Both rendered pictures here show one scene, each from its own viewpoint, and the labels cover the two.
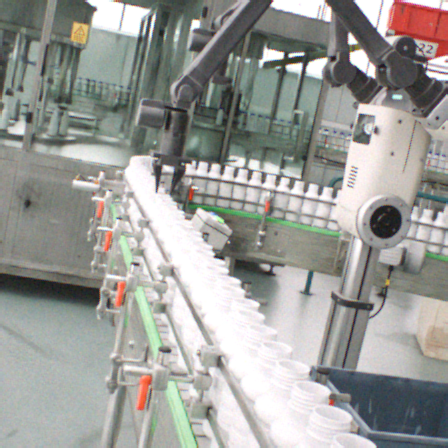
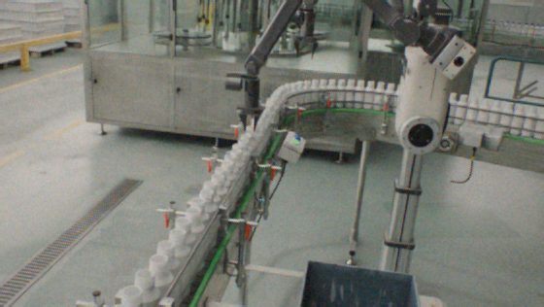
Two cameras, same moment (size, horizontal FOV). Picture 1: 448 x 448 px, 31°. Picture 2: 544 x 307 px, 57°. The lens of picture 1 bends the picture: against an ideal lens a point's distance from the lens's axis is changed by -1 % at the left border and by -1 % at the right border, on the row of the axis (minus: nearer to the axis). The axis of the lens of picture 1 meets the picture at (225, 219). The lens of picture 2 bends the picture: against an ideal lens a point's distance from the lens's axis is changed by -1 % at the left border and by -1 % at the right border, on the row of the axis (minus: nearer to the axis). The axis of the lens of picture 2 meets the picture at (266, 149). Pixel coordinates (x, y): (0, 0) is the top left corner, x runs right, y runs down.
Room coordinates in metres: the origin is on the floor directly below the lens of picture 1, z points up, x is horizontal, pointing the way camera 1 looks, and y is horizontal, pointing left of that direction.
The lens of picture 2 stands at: (0.25, -0.57, 1.74)
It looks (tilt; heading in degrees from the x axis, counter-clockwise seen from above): 19 degrees down; 21
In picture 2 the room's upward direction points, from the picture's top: 4 degrees clockwise
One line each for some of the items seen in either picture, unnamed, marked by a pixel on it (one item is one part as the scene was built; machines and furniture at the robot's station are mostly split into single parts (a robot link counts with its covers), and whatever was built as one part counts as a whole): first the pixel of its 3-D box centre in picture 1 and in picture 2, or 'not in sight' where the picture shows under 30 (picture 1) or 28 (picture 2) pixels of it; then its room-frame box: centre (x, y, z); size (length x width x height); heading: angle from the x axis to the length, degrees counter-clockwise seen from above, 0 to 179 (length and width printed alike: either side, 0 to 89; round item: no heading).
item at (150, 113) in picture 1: (164, 106); (242, 75); (1.94, 0.20, 1.38); 0.12 x 0.09 x 0.12; 104
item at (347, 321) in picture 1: (337, 360); (400, 226); (2.33, -0.42, 0.74); 0.11 x 0.11 x 0.40; 13
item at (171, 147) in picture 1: (172, 147); (251, 101); (1.95, 0.16, 1.28); 0.10 x 0.07 x 0.07; 103
